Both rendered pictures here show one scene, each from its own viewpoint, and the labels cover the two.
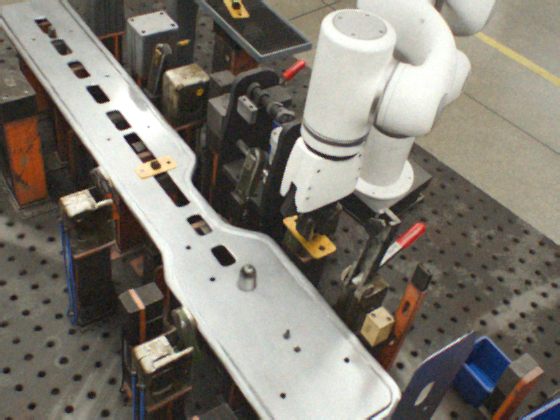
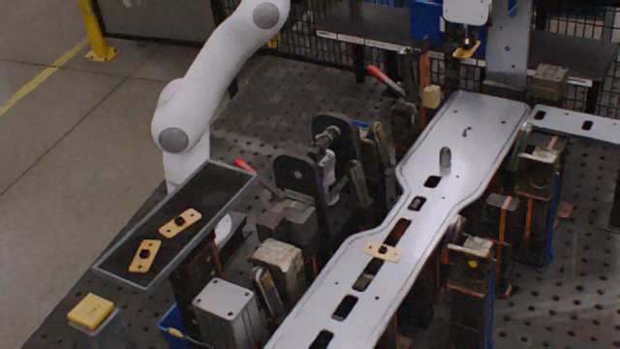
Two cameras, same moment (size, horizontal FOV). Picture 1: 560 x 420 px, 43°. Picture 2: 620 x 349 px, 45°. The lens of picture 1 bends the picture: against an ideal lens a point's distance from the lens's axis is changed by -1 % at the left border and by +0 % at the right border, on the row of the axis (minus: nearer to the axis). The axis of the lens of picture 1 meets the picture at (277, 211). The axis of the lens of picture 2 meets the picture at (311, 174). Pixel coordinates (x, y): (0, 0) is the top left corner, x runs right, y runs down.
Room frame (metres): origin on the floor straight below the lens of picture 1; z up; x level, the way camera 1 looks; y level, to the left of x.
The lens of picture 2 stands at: (1.40, 1.35, 2.13)
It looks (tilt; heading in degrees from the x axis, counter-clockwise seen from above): 38 degrees down; 258
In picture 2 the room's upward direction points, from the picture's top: 8 degrees counter-clockwise
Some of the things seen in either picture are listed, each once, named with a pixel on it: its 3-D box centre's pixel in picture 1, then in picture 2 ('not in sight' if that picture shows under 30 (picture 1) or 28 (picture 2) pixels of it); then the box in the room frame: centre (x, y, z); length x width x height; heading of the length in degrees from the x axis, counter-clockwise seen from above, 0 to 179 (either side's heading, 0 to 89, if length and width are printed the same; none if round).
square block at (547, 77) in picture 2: not in sight; (544, 127); (0.41, -0.14, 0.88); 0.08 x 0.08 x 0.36; 43
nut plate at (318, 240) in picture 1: (309, 232); (466, 47); (0.70, -0.05, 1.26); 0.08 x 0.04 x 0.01; 43
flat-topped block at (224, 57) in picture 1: (231, 93); (202, 299); (1.43, 0.17, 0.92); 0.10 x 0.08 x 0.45; 43
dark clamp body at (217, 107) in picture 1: (225, 169); (303, 269); (1.20, 0.14, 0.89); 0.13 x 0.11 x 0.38; 133
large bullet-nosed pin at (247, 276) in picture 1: (247, 278); (445, 157); (0.79, 0.03, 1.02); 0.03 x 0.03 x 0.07
